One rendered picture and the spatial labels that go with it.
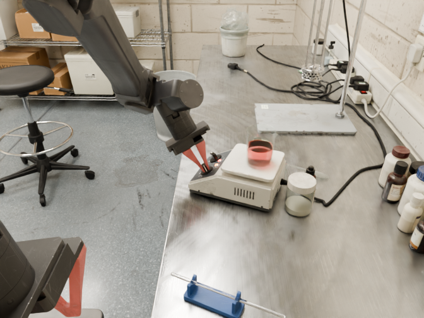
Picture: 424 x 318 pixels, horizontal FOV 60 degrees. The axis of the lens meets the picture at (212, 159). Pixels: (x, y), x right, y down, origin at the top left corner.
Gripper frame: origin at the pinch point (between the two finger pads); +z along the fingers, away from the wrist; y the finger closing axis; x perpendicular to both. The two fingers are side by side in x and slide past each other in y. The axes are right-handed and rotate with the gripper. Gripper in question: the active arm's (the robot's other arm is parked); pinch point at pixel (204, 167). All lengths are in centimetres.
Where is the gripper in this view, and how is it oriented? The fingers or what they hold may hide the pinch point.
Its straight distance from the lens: 83.8
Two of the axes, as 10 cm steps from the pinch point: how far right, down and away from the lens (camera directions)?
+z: 4.6, 8.4, 3.0
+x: -1.8, -2.4, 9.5
